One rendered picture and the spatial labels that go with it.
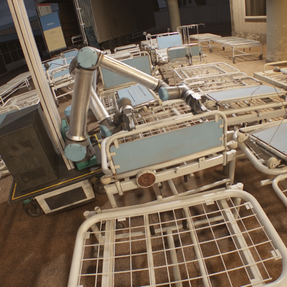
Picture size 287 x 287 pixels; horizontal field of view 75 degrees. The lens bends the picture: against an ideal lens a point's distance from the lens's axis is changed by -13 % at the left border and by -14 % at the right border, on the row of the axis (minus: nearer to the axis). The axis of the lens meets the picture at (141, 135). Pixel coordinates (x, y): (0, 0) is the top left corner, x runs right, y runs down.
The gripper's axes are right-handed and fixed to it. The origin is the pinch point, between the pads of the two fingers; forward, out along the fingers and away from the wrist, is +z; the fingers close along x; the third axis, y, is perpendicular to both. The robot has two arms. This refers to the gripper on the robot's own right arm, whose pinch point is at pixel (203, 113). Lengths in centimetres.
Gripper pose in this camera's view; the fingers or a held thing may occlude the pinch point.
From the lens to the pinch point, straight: 125.2
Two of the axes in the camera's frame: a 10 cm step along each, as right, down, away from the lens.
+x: -1.4, -7.7, -6.3
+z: 2.1, 6.0, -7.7
